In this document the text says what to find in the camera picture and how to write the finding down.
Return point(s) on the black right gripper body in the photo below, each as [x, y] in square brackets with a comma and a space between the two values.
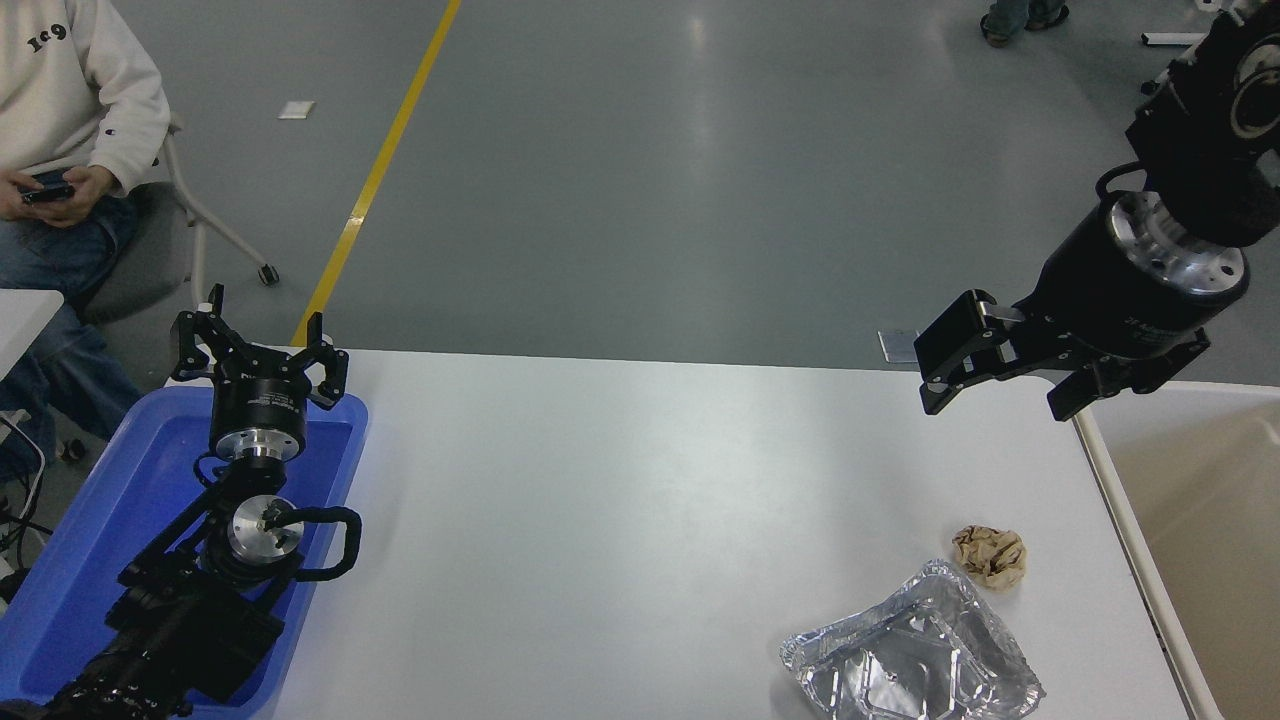
[1110, 300]

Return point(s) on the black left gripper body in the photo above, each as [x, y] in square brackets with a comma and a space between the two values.
[258, 402]

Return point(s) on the black phone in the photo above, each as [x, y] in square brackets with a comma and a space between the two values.
[48, 193]

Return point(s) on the silver foil plate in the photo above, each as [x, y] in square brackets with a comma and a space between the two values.
[910, 655]

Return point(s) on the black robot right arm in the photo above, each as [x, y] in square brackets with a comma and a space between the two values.
[1210, 130]

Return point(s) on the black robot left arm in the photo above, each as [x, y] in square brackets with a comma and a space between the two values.
[180, 610]

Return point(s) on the person's left forearm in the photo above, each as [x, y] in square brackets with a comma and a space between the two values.
[135, 130]

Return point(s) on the silver floor plate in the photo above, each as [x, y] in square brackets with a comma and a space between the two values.
[895, 347]

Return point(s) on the person's left hand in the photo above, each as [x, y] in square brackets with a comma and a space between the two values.
[85, 195]

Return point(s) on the person's right hand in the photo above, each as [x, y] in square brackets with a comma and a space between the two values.
[12, 195]

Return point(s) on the grey chair with white legs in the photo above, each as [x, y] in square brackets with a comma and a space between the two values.
[140, 260]

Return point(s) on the large pale bin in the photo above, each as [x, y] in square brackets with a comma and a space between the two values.
[1210, 520]

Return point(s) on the small dark floor object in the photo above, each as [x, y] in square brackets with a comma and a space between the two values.
[72, 451]

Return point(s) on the small white table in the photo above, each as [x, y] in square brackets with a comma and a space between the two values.
[25, 320]

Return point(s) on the blue plastic tray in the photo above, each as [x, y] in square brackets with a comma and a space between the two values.
[110, 500]

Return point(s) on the crumpled tan paper ball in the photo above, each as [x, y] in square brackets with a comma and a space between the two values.
[990, 557]

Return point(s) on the white wheeled chair base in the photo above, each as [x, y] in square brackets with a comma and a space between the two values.
[1170, 38]

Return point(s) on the person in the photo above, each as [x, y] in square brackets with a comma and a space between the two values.
[1020, 15]
[60, 90]

